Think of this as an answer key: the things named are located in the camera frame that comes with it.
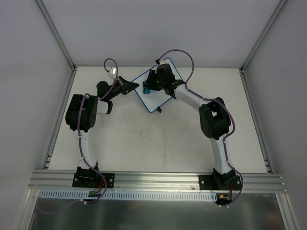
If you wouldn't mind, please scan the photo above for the blue whiteboard eraser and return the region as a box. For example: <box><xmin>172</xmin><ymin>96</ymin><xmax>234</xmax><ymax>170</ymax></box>
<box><xmin>143</xmin><ymin>88</ymin><xmax>151</xmax><ymax>94</ymax></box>

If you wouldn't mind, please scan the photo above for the blue framed whiteboard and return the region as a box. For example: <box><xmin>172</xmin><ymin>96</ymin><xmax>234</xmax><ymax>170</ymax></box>
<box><xmin>132</xmin><ymin>65</ymin><xmax>173</xmax><ymax>113</ymax></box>

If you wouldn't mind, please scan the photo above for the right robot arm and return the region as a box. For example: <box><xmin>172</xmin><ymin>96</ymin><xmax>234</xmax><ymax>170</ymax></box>
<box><xmin>142</xmin><ymin>60</ymin><xmax>236</xmax><ymax>190</ymax></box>

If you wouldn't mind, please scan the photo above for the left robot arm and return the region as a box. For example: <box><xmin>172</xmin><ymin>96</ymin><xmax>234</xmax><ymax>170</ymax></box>
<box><xmin>65</xmin><ymin>76</ymin><xmax>139</xmax><ymax>170</ymax></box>

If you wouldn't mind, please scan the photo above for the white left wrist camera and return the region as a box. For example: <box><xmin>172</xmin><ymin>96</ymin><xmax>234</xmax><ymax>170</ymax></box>
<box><xmin>108</xmin><ymin>67</ymin><xmax>118</xmax><ymax>79</ymax></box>

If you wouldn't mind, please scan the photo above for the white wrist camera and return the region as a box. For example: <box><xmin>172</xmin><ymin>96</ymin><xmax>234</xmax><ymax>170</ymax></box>
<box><xmin>160</xmin><ymin>60</ymin><xmax>168</xmax><ymax>65</ymax></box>
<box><xmin>108</xmin><ymin>67</ymin><xmax>118</xmax><ymax>79</ymax></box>

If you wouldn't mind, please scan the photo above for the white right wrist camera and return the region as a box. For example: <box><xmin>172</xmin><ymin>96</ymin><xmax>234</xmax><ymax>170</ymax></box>
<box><xmin>160</xmin><ymin>60</ymin><xmax>168</xmax><ymax>65</ymax></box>

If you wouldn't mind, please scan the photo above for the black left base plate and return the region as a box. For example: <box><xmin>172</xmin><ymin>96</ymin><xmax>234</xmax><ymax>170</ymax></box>
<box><xmin>72</xmin><ymin>173</ymin><xmax>115</xmax><ymax>188</ymax></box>

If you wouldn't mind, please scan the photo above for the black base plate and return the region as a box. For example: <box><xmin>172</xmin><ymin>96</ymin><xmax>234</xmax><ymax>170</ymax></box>
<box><xmin>72</xmin><ymin>173</ymin><xmax>115</xmax><ymax>188</ymax></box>
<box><xmin>198</xmin><ymin>174</ymin><xmax>242</xmax><ymax>191</ymax></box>

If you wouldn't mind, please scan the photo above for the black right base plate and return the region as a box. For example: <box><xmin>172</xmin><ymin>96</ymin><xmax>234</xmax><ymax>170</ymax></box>
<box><xmin>198</xmin><ymin>174</ymin><xmax>242</xmax><ymax>191</ymax></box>

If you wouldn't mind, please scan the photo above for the left aluminium frame post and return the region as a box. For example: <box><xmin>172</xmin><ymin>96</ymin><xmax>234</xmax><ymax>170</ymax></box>
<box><xmin>34</xmin><ymin>0</ymin><xmax>76</xmax><ymax>70</ymax></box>

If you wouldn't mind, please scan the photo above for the aluminium frame post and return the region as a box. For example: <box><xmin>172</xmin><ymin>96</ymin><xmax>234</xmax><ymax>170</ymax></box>
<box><xmin>240</xmin><ymin>0</ymin><xmax>289</xmax><ymax>72</ymax></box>
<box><xmin>34</xmin><ymin>0</ymin><xmax>76</xmax><ymax>70</ymax></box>

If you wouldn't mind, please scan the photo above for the aluminium front rail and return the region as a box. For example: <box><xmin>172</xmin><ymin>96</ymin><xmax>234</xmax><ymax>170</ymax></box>
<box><xmin>28</xmin><ymin>170</ymin><xmax>288</xmax><ymax>194</ymax></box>

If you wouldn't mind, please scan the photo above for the white slotted cable duct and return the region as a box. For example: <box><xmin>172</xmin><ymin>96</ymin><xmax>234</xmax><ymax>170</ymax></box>
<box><xmin>38</xmin><ymin>189</ymin><xmax>217</xmax><ymax>202</ymax></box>

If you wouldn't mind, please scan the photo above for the right aluminium frame post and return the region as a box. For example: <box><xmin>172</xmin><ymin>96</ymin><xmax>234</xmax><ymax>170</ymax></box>
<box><xmin>240</xmin><ymin>0</ymin><xmax>289</xmax><ymax>72</ymax></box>

